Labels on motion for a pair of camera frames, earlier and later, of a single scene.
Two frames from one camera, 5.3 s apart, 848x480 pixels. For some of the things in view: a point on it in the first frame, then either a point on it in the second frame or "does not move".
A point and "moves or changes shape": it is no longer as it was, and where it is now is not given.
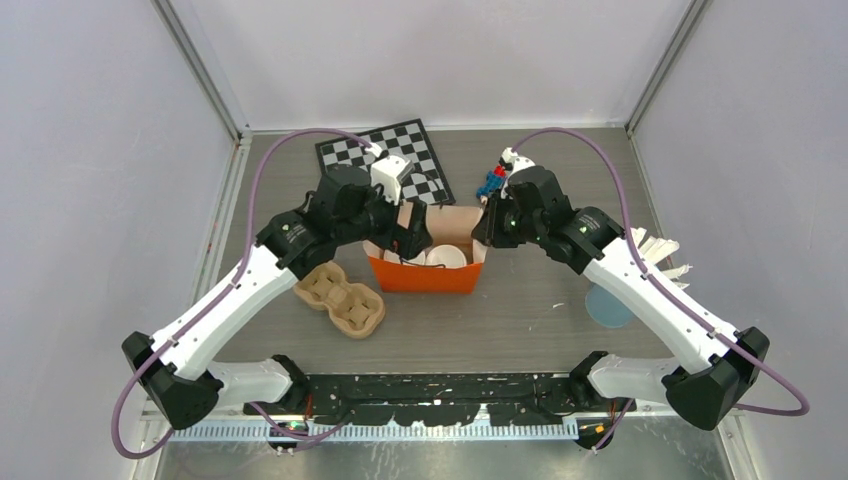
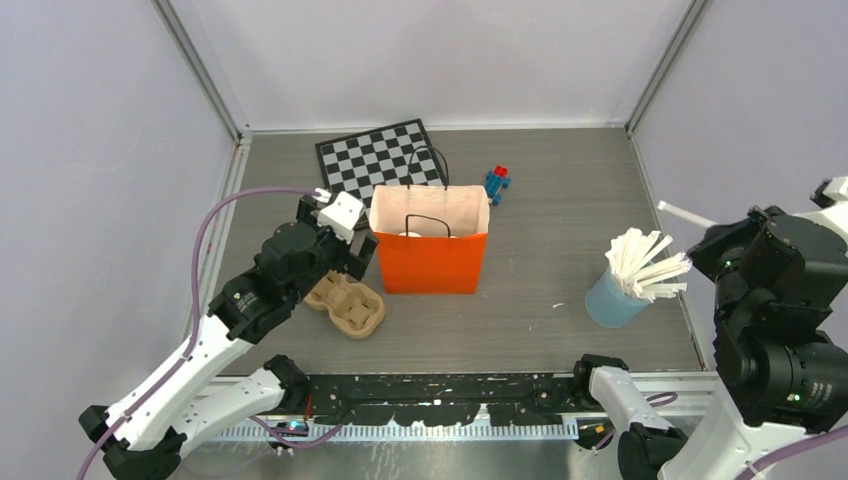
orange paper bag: [449, 225] moves or changes shape
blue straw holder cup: [605, 309] does not move
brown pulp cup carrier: [356, 310] does not move
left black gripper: [409, 240] -> [355, 262]
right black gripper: [489, 226] -> [705, 251]
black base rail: [432, 399] does not move
